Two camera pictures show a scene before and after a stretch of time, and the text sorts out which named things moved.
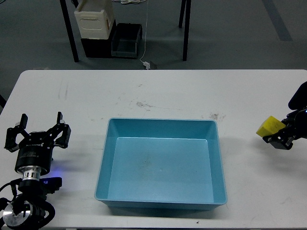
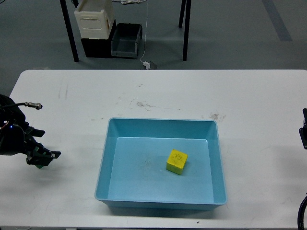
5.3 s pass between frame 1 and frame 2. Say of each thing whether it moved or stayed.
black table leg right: stayed
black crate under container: stayed
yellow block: moved
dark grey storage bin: stayed
